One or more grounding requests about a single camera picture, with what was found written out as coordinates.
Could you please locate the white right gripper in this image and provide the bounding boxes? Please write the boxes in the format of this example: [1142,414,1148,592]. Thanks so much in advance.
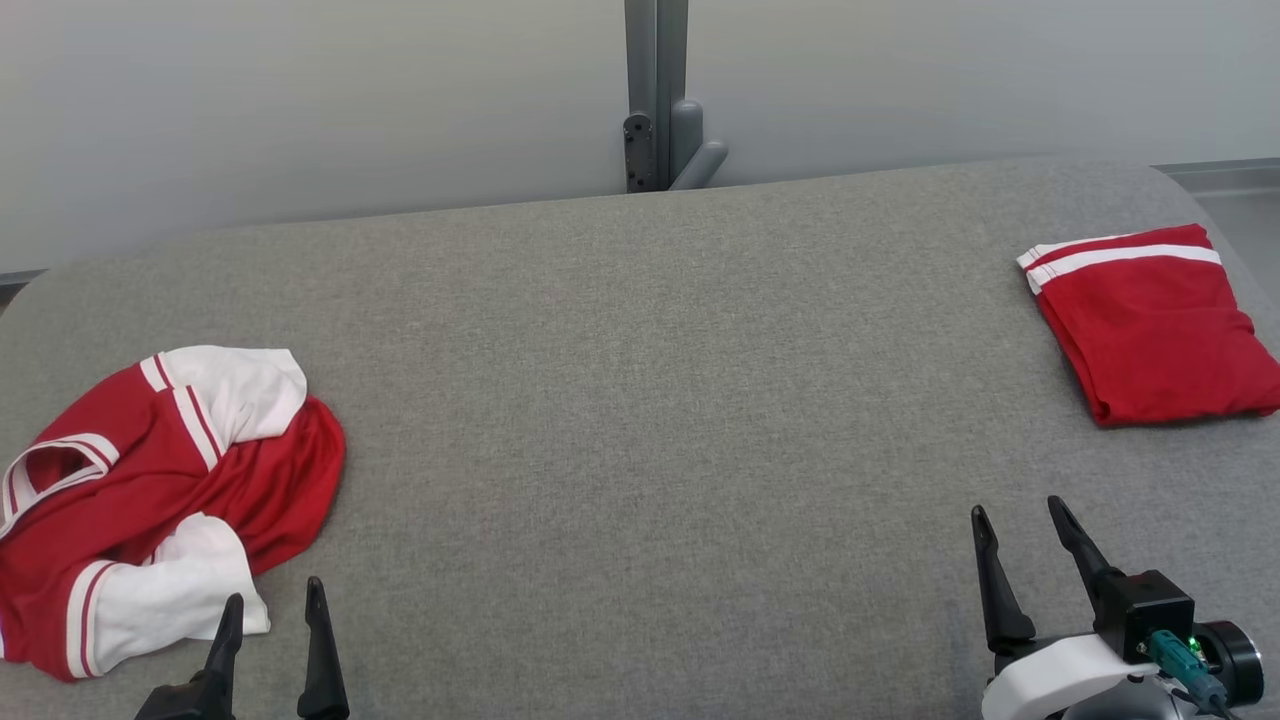
[969,494,1265,720]

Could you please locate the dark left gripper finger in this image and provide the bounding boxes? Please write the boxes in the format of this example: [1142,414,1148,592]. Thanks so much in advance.
[204,592,246,693]
[296,575,352,720]

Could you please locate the red jersey with white sleeves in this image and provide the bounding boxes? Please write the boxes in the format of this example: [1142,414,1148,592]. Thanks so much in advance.
[0,345,348,683]

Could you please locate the red shorts with white stripe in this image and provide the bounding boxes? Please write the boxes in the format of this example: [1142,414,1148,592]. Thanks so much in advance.
[1017,223,1280,429]

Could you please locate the grey fabric sofa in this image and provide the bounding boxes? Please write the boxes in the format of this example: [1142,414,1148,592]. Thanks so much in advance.
[0,155,1280,720]

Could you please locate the dark grey post bracket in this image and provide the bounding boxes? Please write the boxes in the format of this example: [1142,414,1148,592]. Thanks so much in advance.
[622,112,656,194]

